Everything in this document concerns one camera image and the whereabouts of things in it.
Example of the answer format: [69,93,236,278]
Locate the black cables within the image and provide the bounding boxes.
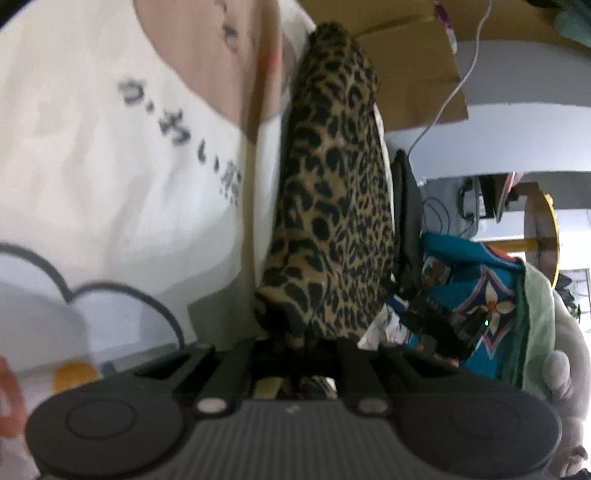
[422,196,465,237]

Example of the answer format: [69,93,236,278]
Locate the white cable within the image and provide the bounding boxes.
[406,0,492,158]

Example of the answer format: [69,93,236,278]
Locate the teal printed garment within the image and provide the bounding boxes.
[360,231,527,384]

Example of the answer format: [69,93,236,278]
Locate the leopard print garment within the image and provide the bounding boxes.
[254,21,397,400]

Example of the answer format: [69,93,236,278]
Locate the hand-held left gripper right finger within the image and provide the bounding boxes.
[335,339,467,416]

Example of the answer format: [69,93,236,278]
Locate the white plush toy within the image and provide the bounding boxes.
[522,286,591,478]

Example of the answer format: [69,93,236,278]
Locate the round wooden yellow-legged table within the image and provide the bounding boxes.
[475,182,561,289]

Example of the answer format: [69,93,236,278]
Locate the black folded garment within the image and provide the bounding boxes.
[390,148,424,296]

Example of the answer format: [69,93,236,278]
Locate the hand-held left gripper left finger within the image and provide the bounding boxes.
[131,339,259,416]

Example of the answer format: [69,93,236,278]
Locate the brown cardboard box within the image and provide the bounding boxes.
[300,0,469,134]

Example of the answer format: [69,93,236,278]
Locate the white printed blanket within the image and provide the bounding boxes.
[0,0,319,480]

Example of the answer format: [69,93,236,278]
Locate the pale green cloth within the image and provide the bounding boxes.
[501,261,557,402]

